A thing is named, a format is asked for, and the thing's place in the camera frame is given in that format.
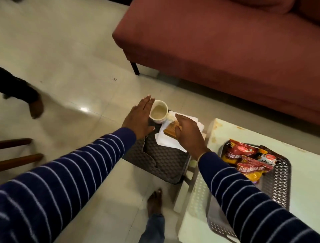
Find brown white snack packet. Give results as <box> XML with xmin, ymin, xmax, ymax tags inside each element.
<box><xmin>255</xmin><ymin>145</ymin><xmax>278</xmax><ymax>167</ymax></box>

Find white floral mug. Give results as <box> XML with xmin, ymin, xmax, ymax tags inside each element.
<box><xmin>149</xmin><ymin>100</ymin><xmax>175</xmax><ymax>125</ymax></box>

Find red sofa back cushion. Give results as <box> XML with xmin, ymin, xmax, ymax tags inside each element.
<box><xmin>296</xmin><ymin>0</ymin><xmax>320</xmax><ymax>24</ymax></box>
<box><xmin>230</xmin><ymin>0</ymin><xmax>297</xmax><ymax>14</ymax></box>

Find person's right hand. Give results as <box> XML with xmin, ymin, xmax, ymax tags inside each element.
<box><xmin>174</xmin><ymin>113</ymin><xmax>211</xmax><ymax>162</ymax></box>

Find person's left forearm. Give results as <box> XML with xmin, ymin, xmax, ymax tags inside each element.
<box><xmin>0</xmin><ymin>127</ymin><xmax>137</xmax><ymax>243</ymax></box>

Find person's right forearm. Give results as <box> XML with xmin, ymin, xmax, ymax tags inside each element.
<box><xmin>198</xmin><ymin>151</ymin><xmax>320</xmax><ymax>243</ymax></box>

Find dark woven plastic stool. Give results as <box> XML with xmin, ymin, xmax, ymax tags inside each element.
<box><xmin>122</xmin><ymin>110</ymin><xmax>207</xmax><ymax>185</ymax></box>

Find brown plastic napkin holder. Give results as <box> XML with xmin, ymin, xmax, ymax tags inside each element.
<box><xmin>163</xmin><ymin>121</ymin><xmax>182</xmax><ymax>139</ymax></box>

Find white paper napkins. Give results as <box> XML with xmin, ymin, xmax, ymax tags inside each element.
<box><xmin>154</xmin><ymin>111</ymin><xmax>205</xmax><ymax>153</ymax></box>

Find wooden chair frame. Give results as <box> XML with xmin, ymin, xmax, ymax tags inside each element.
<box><xmin>0</xmin><ymin>138</ymin><xmax>44</xmax><ymax>172</ymax></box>

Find white glass coffee table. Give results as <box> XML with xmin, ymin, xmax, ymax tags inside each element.
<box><xmin>177</xmin><ymin>118</ymin><xmax>320</xmax><ymax>243</ymax></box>

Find grey perforated plastic tray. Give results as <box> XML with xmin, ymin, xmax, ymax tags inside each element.
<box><xmin>206</xmin><ymin>141</ymin><xmax>292</xmax><ymax>240</ymax></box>

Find person's left leg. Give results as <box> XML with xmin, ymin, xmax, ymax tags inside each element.
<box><xmin>138</xmin><ymin>188</ymin><xmax>165</xmax><ymax>243</ymax></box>

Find person's leg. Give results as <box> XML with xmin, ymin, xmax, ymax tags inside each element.
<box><xmin>138</xmin><ymin>188</ymin><xmax>165</xmax><ymax>243</ymax></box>
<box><xmin>0</xmin><ymin>67</ymin><xmax>44</xmax><ymax>119</ymax></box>

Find red fabric sofa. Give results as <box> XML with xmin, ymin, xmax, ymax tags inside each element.
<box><xmin>112</xmin><ymin>0</ymin><xmax>320</xmax><ymax>126</ymax></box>

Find red yellow snack packet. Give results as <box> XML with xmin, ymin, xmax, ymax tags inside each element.
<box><xmin>221</xmin><ymin>139</ymin><xmax>259</xmax><ymax>165</ymax></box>
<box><xmin>236</xmin><ymin>156</ymin><xmax>274</xmax><ymax>185</ymax></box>

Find person's left hand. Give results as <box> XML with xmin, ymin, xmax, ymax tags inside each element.
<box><xmin>122</xmin><ymin>95</ymin><xmax>156</xmax><ymax>140</ymax></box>

